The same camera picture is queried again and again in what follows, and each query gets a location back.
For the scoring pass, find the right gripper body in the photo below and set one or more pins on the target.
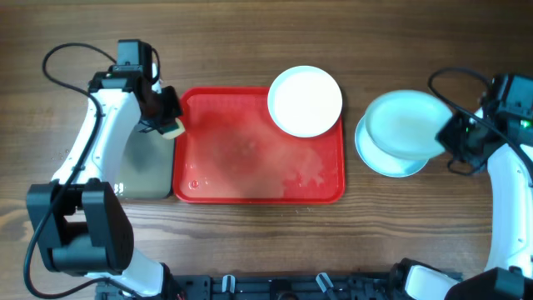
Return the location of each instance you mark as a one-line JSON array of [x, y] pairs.
[[458, 132]]

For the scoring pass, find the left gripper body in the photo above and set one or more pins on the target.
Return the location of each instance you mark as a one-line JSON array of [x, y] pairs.
[[166, 108]]

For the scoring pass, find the green yellow sponge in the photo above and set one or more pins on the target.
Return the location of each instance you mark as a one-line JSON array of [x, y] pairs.
[[173, 129]]

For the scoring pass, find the light blue plate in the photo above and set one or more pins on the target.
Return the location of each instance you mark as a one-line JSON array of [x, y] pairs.
[[404, 124], [380, 161]]

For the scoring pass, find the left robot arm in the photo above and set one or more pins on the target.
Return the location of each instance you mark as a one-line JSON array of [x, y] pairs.
[[80, 227]]

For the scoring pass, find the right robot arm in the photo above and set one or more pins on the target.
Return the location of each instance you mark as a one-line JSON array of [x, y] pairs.
[[508, 273]]

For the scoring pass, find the black water tray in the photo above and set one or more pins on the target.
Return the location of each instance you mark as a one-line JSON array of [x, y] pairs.
[[146, 167]]

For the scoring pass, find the red plastic tray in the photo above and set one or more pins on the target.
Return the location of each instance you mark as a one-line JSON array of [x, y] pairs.
[[233, 153]]

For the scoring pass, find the white plate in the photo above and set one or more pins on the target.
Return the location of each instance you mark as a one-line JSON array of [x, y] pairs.
[[304, 101]]

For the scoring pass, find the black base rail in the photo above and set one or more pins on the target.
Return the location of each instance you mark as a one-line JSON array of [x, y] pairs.
[[357, 286]]

